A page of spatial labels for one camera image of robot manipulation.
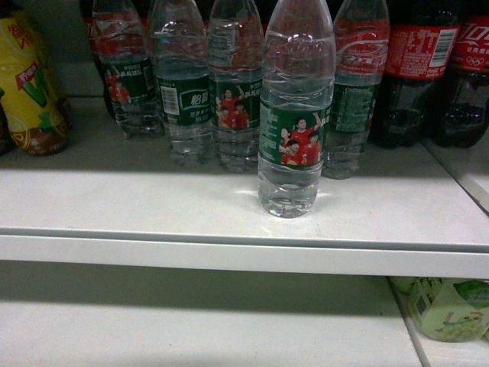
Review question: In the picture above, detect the cola bottle red label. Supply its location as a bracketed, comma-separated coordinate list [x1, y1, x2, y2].
[370, 1, 462, 148]

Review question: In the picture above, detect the green grape drink bottle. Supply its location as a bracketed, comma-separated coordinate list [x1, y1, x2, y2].
[390, 276, 488, 343]

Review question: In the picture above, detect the white metal shelf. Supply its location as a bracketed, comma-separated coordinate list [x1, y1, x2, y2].
[1, 98, 488, 278]

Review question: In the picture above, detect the cola bottle behind left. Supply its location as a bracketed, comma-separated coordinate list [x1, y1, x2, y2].
[79, 0, 115, 119]

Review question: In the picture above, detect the water bottle behind front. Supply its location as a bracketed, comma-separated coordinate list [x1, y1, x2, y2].
[322, 1, 390, 180]

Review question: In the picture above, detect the clear water bottle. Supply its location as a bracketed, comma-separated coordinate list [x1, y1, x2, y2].
[258, 1, 336, 219]

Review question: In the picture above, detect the water bottle red players label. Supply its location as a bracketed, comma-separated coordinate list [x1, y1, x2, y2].
[208, 0, 264, 173]

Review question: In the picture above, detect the water bottle green label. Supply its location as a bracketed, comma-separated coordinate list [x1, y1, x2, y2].
[147, 1, 213, 165]

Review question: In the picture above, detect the cola bottle far right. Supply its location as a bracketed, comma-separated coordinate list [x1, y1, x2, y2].
[432, 1, 488, 148]

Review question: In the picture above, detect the yellow lemon tea bottle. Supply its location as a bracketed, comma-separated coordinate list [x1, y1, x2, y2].
[1, 7, 68, 156]

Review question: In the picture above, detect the water bottle far left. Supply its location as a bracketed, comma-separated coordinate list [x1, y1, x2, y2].
[92, 1, 163, 138]

